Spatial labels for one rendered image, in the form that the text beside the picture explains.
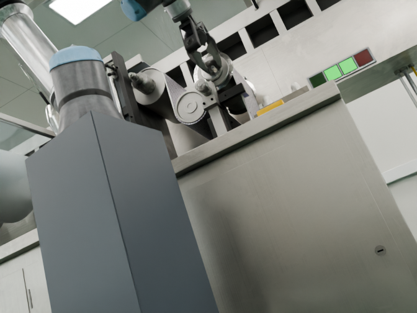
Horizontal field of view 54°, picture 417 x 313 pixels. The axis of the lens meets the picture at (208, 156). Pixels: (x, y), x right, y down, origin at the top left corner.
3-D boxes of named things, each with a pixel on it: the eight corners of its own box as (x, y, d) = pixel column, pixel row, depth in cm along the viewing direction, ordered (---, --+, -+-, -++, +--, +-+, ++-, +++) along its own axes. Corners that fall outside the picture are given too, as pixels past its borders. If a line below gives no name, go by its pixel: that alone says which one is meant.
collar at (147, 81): (134, 92, 146) (130, 77, 148) (143, 97, 151) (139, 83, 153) (149, 83, 144) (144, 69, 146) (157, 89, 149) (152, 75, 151)
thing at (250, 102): (251, 122, 131) (232, 74, 137) (271, 140, 152) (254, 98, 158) (253, 120, 130) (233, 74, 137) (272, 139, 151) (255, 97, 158)
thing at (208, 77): (205, 56, 140) (223, 61, 137) (207, 59, 142) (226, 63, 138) (197, 77, 140) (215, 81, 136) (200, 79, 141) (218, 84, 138)
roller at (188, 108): (180, 128, 140) (170, 99, 145) (210, 145, 163) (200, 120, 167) (210, 112, 137) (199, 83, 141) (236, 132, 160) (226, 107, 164)
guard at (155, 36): (0, 31, 191) (1, 31, 192) (70, 115, 213) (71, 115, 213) (190, -105, 161) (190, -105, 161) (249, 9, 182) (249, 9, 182)
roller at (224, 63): (203, 92, 139) (192, 65, 143) (230, 115, 162) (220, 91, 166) (232, 76, 136) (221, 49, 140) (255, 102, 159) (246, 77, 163)
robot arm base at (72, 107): (92, 118, 75) (80, 75, 79) (42, 156, 82) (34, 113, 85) (146, 133, 88) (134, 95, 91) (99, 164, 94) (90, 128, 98)
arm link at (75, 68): (51, 94, 81) (40, 41, 86) (63, 127, 93) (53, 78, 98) (112, 83, 84) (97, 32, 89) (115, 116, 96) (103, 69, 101)
